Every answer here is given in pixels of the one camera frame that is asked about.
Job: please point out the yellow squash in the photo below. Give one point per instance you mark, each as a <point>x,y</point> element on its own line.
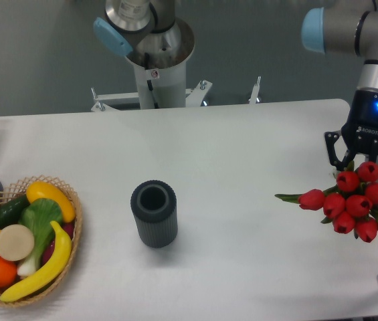
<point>43,190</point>

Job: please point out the purple red vegetable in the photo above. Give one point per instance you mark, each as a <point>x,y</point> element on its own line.
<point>69,229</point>

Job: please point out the yellow banana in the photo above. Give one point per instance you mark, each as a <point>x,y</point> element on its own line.
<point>47,273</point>

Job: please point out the green bok choy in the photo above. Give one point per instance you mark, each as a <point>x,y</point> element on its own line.
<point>37,218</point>

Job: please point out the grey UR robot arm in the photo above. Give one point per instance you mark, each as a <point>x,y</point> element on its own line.
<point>158,44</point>

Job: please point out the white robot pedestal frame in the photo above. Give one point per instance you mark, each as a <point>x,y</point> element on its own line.
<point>155,89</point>

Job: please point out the red tulip bouquet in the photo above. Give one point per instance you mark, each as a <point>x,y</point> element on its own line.
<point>351,205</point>

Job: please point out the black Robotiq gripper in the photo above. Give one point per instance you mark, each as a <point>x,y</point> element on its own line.
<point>360,132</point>

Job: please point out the green cucumber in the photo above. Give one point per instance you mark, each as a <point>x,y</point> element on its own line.
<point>11,211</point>

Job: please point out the woven wicker basket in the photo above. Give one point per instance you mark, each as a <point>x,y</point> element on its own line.
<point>18,188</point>

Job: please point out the beige round disc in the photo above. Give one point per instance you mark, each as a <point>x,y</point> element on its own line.
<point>16,242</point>

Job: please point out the dark grey ribbed vase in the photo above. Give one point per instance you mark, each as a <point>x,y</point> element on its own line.
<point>154,207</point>

